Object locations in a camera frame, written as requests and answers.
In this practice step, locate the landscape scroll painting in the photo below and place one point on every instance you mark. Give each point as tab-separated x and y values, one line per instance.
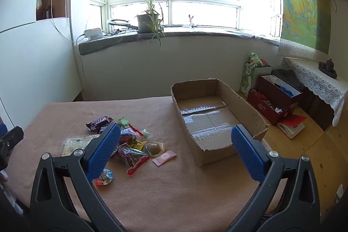
306	28

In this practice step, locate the large cracker packet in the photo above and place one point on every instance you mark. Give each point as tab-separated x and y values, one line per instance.
70	144

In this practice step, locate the red-edged dried fruit bag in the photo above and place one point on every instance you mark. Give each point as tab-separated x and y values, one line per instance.
133	158

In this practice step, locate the round jelly cup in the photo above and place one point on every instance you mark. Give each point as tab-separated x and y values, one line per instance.
105	178

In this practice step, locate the dark red gift box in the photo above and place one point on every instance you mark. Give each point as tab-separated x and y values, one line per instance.
268	83

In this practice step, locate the brown Snickers bar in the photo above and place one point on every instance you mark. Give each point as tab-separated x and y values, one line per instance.
98	124

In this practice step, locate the red booklet on floor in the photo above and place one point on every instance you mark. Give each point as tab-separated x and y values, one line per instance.
292	125

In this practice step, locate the pale green candy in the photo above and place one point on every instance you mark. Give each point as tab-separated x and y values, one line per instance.
146	134

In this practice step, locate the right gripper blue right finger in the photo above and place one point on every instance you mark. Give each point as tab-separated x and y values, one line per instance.
251	151

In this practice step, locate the brown round pastry packet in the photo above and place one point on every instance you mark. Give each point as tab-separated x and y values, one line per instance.
154	149

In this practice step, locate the green gift bag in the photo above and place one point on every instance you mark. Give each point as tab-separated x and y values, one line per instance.
253	68

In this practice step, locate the red shoe box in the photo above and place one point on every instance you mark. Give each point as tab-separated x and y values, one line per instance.
267	109

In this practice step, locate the yellow candy packet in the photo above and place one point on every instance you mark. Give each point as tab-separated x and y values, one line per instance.
138	145

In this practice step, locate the potted spider plant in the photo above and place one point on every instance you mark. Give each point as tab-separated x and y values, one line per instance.
151	21

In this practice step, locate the white lace tablecloth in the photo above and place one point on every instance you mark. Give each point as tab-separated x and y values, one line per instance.
332	91

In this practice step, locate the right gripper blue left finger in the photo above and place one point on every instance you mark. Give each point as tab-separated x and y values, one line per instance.
99	150

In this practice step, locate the pink wafer packet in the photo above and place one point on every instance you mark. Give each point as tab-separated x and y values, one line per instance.
166	156

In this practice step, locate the open cardboard box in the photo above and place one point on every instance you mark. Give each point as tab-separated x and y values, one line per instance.
208	110

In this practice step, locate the green candy wrapper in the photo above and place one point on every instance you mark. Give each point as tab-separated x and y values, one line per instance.
123	123

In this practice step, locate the white power adapter box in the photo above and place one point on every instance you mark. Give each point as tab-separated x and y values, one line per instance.
92	34

